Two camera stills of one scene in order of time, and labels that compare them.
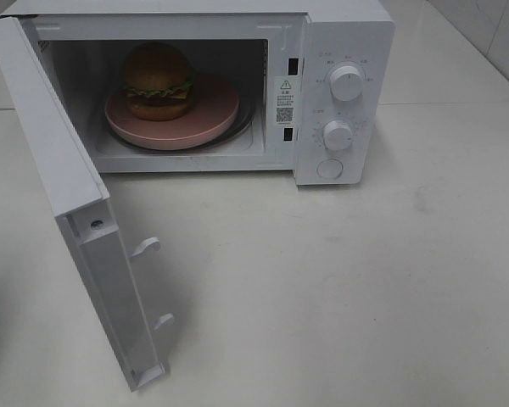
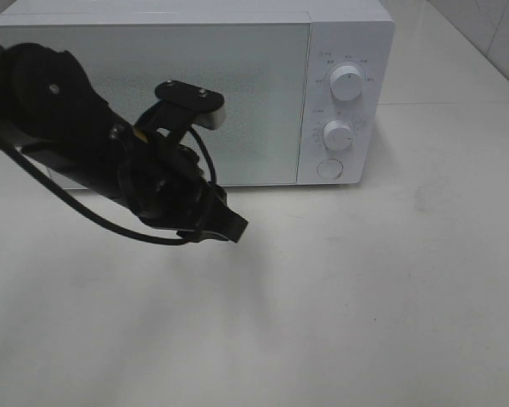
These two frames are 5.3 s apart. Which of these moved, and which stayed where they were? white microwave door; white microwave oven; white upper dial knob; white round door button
Moved: white microwave door
Stayed: white round door button; white microwave oven; white upper dial knob
